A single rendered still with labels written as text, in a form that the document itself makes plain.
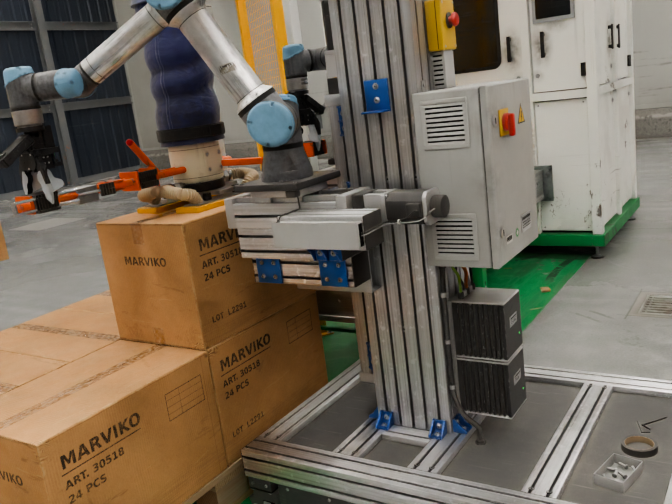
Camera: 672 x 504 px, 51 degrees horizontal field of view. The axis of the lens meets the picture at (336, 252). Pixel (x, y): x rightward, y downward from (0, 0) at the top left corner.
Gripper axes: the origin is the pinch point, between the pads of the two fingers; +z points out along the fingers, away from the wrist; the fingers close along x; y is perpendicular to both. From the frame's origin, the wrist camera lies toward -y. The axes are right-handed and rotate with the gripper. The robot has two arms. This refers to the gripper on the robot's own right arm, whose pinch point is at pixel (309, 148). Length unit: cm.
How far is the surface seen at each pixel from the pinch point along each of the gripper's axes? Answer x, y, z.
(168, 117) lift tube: -23.9, 40.5, -16.8
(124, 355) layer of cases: -29, 71, 53
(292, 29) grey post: -214, -281, -70
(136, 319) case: -33, 60, 46
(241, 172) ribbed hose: -21.1, 13.5, 5.6
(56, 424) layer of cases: -7, 110, 54
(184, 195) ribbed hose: -15, 47, 7
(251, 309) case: -4, 37, 48
